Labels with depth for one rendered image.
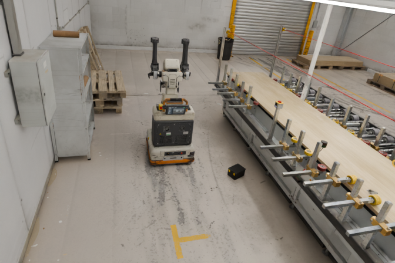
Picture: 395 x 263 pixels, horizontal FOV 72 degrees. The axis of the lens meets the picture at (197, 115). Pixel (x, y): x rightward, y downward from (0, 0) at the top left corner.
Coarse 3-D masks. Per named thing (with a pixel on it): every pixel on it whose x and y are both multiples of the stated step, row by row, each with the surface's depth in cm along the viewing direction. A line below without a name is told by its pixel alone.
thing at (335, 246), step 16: (224, 112) 535; (256, 112) 407; (240, 128) 470; (256, 144) 417; (304, 160) 302; (272, 176) 373; (320, 176) 279; (288, 192) 334; (336, 192) 258; (304, 208) 310; (352, 208) 241; (368, 208) 225; (320, 224) 285; (368, 224) 226; (320, 240) 285; (336, 240) 263; (384, 240) 212; (336, 256) 260; (352, 256) 246
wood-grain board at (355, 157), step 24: (240, 72) 515; (264, 96) 413; (288, 96) 424; (312, 120) 353; (312, 144) 296; (336, 144) 302; (360, 144) 308; (360, 168) 264; (384, 168) 268; (360, 192) 232; (384, 192) 235
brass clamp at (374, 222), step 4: (372, 220) 196; (376, 220) 194; (372, 224) 197; (376, 224) 193; (380, 224) 191; (384, 224) 191; (384, 228) 188; (380, 232) 190; (384, 232) 187; (388, 232) 187; (384, 236) 188
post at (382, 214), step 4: (384, 204) 188; (388, 204) 185; (392, 204) 185; (384, 208) 188; (388, 208) 186; (380, 212) 191; (384, 212) 188; (388, 212) 188; (380, 216) 191; (384, 216) 190; (380, 220) 191; (376, 232) 197; (368, 236) 201; (372, 236) 198; (364, 240) 204; (368, 240) 201; (372, 240) 201; (364, 244) 204; (368, 244) 202
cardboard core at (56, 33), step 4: (56, 32) 340; (60, 32) 341; (64, 32) 343; (68, 32) 344; (72, 32) 345; (76, 32) 347; (56, 36) 344; (60, 36) 344; (64, 36) 345; (68, 36) 346; (72, 36) 347; (76, 36) 348
